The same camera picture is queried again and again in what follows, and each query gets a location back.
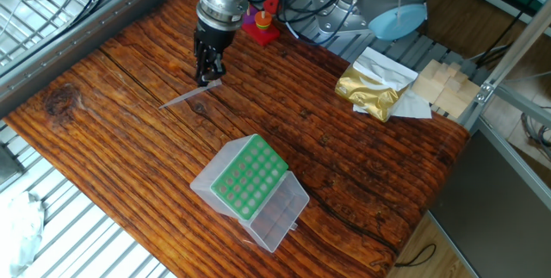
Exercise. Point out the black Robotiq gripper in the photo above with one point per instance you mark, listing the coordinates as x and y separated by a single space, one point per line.
213 37

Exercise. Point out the clear large pipette tip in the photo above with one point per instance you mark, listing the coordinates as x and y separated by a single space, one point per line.
189 95

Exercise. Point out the pipette tip box green rack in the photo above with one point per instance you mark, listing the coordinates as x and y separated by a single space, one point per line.
249 174

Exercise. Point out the clear hinged box lid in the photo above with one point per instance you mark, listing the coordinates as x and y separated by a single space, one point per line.
280 213

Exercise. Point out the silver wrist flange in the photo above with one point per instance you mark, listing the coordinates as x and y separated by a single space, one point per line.
221 2

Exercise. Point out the gold foil packet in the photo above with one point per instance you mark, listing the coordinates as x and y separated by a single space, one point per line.
366 93

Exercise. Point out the white tissue paper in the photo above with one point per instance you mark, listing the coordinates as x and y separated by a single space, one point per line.
387 67

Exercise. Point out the wooden block puzzle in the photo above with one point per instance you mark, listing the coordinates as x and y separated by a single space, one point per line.
447 93

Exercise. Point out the crumpled white plastic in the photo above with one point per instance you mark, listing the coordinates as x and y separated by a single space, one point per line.
21 230

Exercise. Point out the grey flat panel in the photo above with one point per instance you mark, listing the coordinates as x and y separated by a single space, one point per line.
486 209

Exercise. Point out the aluminium frame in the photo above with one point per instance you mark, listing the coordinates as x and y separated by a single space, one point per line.
512 45

